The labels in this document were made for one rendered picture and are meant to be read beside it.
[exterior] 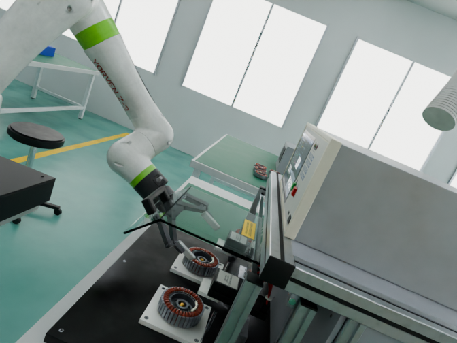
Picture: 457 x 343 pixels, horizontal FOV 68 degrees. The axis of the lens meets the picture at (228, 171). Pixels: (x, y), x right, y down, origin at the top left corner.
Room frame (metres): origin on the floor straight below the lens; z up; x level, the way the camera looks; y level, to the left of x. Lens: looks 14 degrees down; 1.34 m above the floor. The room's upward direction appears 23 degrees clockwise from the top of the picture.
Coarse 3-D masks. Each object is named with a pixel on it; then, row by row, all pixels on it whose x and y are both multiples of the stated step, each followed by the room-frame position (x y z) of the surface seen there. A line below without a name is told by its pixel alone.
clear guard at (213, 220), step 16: (176, 192) 0.82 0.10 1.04; (192, 192) 0.79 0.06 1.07; (160, 208) 0.68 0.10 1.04; (176, 208) 0.66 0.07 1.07; (192, 208) 0.69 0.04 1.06; (208, 208) 0.73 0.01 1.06; (224, 208) 0.77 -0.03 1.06; (240, 208) 0.82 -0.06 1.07; (144, 224) 0.58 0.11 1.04; (176, 224) 0.59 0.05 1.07; (192, 224) 0.62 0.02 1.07; (208, 224) 0.65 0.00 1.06; (224, 224) 0.68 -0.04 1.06; (240, 224) 0.72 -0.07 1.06; (256, 224) 0.76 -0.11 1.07; (208, 240) 0.58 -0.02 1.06; (224, 240) 0.60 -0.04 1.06; (240, 240) 0.63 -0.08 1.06; (256, 240) 0.67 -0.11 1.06; (240, 256) 0.58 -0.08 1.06; (256, 256) 0.60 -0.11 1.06
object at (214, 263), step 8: (192, 248) 0.99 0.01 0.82; (200, 248) 1.02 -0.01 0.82; (184, 256) 0.96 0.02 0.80; (200, 256) 0.98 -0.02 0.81; (208, 256) 1.00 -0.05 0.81; (184, 264) 0.94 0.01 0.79; (192, 264) 0.92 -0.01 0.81; (200, 264) 0.92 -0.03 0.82; (208, 264) 0.94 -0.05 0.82; (216, 264) 0.96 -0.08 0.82; (200, 272) 0.92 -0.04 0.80; (208, 272) 0.93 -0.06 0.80
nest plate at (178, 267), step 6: (180, 258) 0.97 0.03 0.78; (174, 264) 0.93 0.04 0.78; (180, 264) 0.94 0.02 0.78; (222, 264) 1.04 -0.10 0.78; (174, 270) 0.90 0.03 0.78; (180, 270) 0.91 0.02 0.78; (186, 270) 0.92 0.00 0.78; (216, 270) 0.99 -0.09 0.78; (186, 276) 0.90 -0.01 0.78; (192, 276) 0.90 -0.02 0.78; (198, 276) 0.91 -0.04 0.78; (204, 276) 0.93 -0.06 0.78; (210, 276) 0.94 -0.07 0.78; (198, 282) 0.90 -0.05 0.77
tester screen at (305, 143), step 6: (306, 138) 0.93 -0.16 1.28; (300, 144) 0.99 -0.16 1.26; (306, 144) 0.88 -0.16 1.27; (300, 150) 0.93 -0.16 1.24; (306, 150) 0.83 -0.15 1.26; (294, 156) 0.99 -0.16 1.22; (300, 156) 0.89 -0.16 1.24; (306, 156) 0.80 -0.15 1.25; (294, 162) 0.93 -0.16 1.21; (294, 168) 0.88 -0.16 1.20; (288, 174) 0.94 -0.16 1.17; (294, 174) 0.84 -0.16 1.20; (294, 180) 0.80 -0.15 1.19
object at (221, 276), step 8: (216, 272) 0.74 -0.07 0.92; (224, 272) 0.75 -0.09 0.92; (208, 280) 0.75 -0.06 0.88; (216, 280) 0.70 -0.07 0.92; (224, 280) 0.72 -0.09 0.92; (232, 280) 0.73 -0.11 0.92; (240, 280) 0.74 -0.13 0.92; (200, 288) 0.71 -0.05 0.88; (208, 288) 0.72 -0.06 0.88; (216, 288) 0.70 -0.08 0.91; (224, 288) 0.70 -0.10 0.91; (232, 288) 0.70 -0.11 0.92; (208, 296) 0.70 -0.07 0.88; (216, 296) 0.69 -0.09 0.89; (224, 296) 0.69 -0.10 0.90; (232, 296) 0.70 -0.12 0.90; (256, 304) 0.71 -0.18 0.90; (256, 312) 0.69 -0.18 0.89; (264, 312) 0.69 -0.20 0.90; (264, 320) 0.69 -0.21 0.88
